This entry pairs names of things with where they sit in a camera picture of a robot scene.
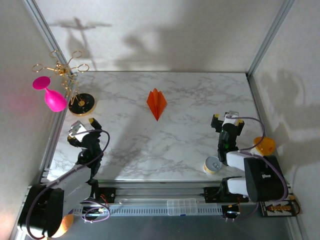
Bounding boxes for orange paper sheet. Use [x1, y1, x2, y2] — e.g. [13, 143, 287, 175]
[146, 87, 168, 122]

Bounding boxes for gold glass rack stand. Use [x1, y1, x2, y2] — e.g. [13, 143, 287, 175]
[31, 49, 97, 117]

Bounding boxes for yellow tin can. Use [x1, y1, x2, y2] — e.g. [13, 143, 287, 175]
[202, 155, 223, 175]

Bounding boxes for pink wine glass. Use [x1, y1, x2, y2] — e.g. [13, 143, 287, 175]
[32, 75, 69, 113]

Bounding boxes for black controller module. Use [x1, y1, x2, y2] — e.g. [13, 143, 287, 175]
[221, 204, 242, 222]

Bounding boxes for orange plush toy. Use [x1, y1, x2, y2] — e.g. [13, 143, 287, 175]
[53, 213, 75, 238]

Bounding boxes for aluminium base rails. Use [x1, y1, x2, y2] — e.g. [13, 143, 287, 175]
[22, 182, 293, 207]

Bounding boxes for clear plastic organizer box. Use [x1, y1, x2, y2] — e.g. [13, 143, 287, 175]
[166, 198, 198, 216]

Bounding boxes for black charging board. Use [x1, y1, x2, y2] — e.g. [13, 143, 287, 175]
[258, 199, 300, 218]

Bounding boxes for yellow connector power lead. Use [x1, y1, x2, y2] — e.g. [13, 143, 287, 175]
[288, 195, 303, 216]

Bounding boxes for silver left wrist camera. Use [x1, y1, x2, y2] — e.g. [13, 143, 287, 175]
[67, 120, 89, 139]

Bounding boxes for aluminium side rail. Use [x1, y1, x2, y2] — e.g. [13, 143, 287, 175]
[246, 74, 282, 186]
[37, 74, 78, 186]

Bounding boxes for grey slotted cable duct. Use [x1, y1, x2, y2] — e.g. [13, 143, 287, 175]
[72, 202, 225, 216]

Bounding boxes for aluminium frame post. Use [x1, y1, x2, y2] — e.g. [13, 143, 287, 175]
[23, 0, 79, 85]
[246, 0, 296, 78]

